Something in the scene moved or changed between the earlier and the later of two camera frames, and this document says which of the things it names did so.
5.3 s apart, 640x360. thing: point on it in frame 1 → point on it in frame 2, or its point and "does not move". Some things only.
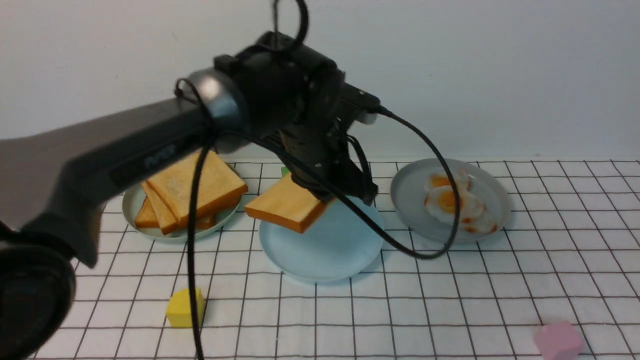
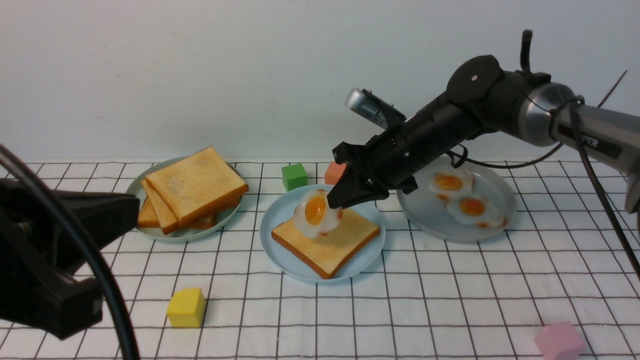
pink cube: [558, 341] does not move
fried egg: [440, 202] → [313, 216]
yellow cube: [178, 311] does not move
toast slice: [288, 204] → [327, 254]
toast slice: [222, 183] does not move
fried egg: [439, 177] does not move
